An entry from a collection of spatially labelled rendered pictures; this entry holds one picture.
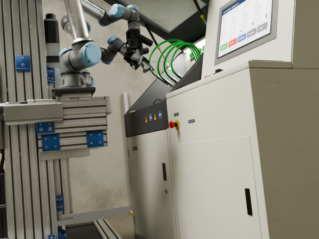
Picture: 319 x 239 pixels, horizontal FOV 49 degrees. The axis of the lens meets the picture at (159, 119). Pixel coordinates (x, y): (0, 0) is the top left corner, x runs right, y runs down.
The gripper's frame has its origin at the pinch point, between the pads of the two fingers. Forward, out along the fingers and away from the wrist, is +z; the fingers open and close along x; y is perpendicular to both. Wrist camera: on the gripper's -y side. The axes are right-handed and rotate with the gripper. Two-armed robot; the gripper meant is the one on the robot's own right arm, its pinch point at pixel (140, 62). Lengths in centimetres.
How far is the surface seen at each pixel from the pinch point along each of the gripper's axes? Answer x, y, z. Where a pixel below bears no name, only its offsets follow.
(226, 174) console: 72, -3, 67
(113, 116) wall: -185, -41, 12
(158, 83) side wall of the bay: -43, -32, 4
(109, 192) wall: -187, -30, 97
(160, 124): 13.0, -3.0, 39.5
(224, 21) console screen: 43, -33, -12
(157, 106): 11.5, -3.0, 29.1
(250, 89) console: 93, -3, 35
